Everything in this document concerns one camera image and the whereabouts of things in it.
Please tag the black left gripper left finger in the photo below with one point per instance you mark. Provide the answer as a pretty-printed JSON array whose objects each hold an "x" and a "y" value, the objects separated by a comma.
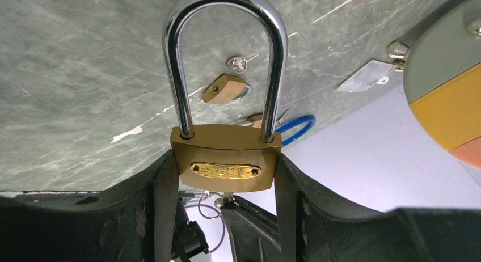
[{"x": 130, "y": 221}]

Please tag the medium brass padlock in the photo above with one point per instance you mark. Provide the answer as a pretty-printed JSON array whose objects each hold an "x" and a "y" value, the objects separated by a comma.
[{"x": 256, "y": 119}]

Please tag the long shackle brass padlock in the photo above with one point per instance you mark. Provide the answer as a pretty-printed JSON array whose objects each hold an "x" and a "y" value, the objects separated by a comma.
[{"x": 226, "y": 157}]

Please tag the round cream drawer cabinet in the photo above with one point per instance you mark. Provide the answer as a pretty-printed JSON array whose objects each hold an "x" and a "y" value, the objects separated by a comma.
[{"x": 441, "y": 81}]

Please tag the small brass padlock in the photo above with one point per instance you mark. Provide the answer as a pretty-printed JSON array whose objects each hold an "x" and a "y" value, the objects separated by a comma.
[{"x": 226, "y": 88}]

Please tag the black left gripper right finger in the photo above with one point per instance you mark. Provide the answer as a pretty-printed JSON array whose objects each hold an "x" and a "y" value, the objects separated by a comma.
[{"x": 317, "y": 224}]

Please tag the dark metal key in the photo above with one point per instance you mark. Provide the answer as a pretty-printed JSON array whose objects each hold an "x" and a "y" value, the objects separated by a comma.
[{"x": 225, "y": 199}]

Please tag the plastic card packet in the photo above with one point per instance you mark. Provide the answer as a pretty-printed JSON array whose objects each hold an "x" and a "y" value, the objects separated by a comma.
[{"x": 372, "y": 73}]

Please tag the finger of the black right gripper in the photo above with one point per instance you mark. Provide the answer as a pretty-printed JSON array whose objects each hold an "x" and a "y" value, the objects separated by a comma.
[{"x": 253, "y": 232}]

